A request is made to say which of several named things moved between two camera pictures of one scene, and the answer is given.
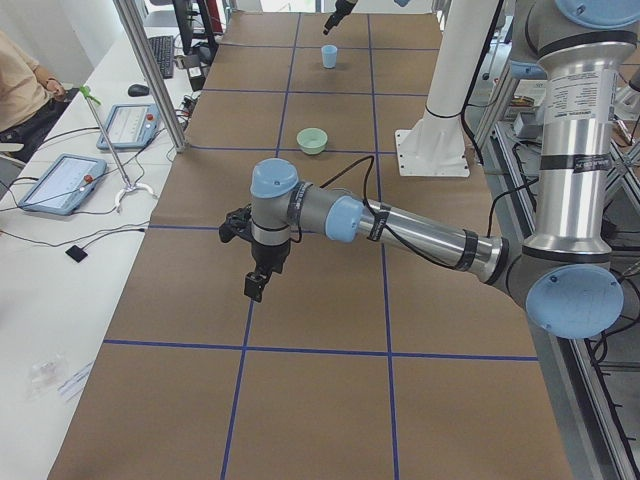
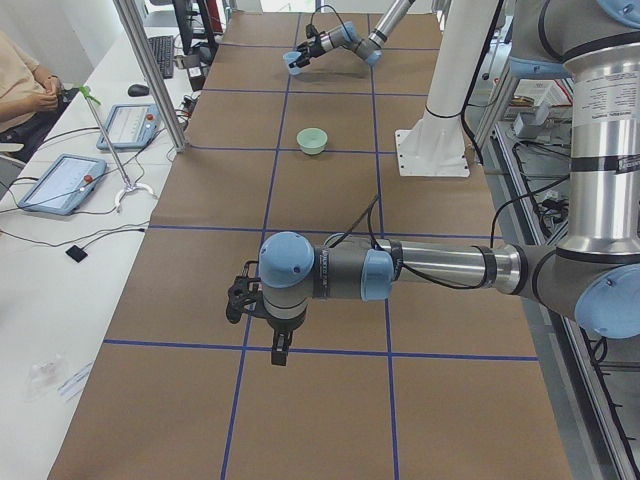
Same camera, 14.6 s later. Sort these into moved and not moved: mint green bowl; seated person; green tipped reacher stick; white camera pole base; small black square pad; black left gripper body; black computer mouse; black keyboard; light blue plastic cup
Moved: light blue plastic cup; black left gripper body
Not moved: black keyboard; green tipped reacher stick; seated person; white camera pole base; mint green bowl; black computer mouse; small black square pad
